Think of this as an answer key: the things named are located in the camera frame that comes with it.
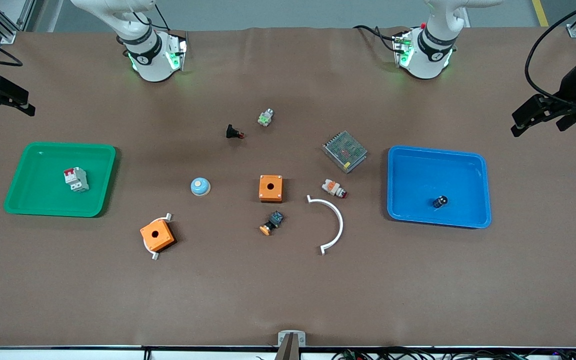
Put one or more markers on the green white indicator light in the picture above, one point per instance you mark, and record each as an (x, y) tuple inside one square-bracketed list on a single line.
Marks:
[(265, 117)]

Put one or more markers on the white red circuit breaker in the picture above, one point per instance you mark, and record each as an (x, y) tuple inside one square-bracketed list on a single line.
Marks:
[(76, 179)]

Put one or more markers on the black cylindrical capacitor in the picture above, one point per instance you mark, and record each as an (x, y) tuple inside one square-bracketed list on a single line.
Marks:
[(440, 202)]

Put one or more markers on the blue round buzzer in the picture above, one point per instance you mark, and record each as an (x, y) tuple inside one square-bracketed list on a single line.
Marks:
[(200, 187)]

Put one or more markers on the large white curved bracket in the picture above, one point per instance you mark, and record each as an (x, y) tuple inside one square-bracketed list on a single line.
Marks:
[(340, 220)]

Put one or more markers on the small white curved bracket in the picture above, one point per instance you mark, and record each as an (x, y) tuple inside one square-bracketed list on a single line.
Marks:
[(168, 217)]

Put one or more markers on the brown table mat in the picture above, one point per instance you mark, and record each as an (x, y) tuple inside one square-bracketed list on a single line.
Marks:
[(268, 290)]

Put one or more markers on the metal mesh power supply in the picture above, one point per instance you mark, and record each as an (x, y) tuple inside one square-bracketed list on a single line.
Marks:
[(345, 151)]

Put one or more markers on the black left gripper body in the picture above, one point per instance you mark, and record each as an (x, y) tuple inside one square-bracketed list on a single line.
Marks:
[(571, 89)]

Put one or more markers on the blue plastic tray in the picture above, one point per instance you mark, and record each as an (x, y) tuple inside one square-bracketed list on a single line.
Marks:
[(418, 180)]

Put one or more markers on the black button with orange cap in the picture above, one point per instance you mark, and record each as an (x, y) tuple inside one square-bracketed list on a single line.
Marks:
[(273, 221)]

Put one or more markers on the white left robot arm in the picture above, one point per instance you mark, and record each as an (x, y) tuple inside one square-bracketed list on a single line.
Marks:
[(425, 62)]

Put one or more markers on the orange button box with hole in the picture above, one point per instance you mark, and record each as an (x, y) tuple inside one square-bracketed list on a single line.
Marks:
[(158, 236), (270, 189)]

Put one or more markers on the green plastic tray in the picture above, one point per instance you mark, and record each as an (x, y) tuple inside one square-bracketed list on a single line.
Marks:
[(43, 200)]

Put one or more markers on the black red push button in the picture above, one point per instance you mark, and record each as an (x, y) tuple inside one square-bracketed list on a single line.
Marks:
[(232, 132)]

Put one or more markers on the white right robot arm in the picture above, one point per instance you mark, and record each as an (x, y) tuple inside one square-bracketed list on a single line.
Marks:
[(153, 65)]

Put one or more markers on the orange white red switch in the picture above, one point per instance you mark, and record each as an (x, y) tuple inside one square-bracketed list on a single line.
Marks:
[(333, 188)]

